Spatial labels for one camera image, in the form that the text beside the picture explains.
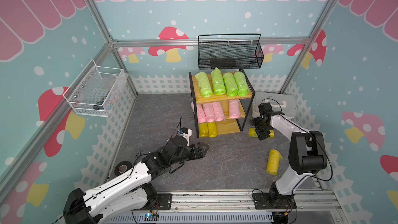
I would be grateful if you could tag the pink roll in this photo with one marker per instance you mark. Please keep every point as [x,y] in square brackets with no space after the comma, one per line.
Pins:
[209,112]
[200,113]
[218,111]
[234,109]

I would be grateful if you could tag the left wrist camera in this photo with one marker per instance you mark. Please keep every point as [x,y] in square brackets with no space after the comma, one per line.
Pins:
[185,132]

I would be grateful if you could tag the green roll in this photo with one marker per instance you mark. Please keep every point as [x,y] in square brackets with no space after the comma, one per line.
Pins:
[218,82]
[241,82]
[230,84]
[204,84]

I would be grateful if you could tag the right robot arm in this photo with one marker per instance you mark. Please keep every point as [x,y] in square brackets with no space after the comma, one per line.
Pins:
[307,156]

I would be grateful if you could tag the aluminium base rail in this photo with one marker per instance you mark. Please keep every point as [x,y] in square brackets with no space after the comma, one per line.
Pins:
[313,206]

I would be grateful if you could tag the white plastic storage box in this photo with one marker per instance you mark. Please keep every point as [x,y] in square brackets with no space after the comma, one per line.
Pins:
[279,102]

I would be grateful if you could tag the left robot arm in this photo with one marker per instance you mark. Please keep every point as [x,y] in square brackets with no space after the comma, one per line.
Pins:
[132,190]

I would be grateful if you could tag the yellow roll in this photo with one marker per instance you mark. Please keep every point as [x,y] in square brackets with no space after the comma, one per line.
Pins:
[252,133]
[273,162]
[203,130]
[212,130]

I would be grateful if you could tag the black object in white basket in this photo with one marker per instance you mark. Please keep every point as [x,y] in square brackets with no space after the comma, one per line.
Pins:
[99,105]

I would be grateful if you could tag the wooden three-tier shelf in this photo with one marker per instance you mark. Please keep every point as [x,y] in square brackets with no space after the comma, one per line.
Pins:
[229,125]

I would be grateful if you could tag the green circuit board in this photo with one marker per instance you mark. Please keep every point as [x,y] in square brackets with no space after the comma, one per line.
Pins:
[151,217]

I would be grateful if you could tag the black tape roll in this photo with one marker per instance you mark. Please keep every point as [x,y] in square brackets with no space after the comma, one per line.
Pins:
[122,167]

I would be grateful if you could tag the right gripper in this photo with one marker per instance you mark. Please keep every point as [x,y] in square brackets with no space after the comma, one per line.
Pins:
[261,135]

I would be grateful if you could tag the yellow roll front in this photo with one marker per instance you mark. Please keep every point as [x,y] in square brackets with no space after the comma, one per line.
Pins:
[212,130]

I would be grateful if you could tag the white wire mesh basket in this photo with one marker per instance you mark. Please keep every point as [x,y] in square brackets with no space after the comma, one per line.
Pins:
[93,85]

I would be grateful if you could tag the black wire mesh basket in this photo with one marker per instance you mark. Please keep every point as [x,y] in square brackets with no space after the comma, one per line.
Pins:
[230,51]

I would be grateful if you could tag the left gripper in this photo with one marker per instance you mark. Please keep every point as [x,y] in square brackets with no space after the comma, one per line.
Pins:
[201,154]

